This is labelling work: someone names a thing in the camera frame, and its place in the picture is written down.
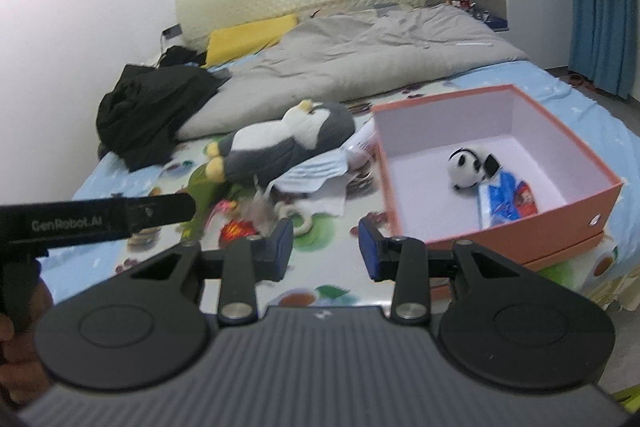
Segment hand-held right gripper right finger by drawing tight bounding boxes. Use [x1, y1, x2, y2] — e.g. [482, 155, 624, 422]
[359, 217, 526, 324]

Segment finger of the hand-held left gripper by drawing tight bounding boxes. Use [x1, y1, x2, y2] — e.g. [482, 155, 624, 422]
[127, 193, 197, 235]

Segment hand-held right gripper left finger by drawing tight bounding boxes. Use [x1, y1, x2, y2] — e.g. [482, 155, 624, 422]
[117, 218, 294, 325]

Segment shiny red packet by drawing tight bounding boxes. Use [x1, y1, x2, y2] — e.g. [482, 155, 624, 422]
[220, 219, 262, 249]

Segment orange cardboard box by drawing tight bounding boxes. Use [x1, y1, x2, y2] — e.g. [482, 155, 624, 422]
[372, 83, 625, 272]

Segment person's left hand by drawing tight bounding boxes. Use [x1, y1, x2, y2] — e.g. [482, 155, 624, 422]
[0, 282, 53, 408]

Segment green plush toy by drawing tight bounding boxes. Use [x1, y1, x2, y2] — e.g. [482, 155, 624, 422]
[180, 162, 231, 238]

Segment black jacket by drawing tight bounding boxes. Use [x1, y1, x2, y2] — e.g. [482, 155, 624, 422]
[96, 64, 231, 172]

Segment grey penguin plush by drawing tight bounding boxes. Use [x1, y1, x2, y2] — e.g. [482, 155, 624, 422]
[207, 99, 357, 188]

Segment small panda plush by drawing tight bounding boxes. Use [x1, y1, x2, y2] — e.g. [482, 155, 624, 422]
[446, 147, 503, 192]

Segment blue tissue packet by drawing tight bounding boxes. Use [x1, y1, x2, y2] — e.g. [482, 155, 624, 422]
[477, 171, 540, 230]

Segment small black cloth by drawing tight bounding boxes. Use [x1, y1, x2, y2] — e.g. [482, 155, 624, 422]
[159, 46, 207, 68]

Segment yellow pillow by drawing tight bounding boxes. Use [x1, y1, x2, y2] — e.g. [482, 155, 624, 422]
[204, 14, 300, 68]

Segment grey duvet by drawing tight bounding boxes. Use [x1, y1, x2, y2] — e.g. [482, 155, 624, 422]
[175, 4, 531, 142]

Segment row of small bottles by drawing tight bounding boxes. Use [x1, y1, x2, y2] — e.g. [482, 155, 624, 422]
[435, 0, 493, 20]

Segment blue curtain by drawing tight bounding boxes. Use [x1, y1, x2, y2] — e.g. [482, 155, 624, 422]
[562, 0, 640, 100]

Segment white ring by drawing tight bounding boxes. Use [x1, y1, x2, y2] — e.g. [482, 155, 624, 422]
[275, 202, 316, 238]

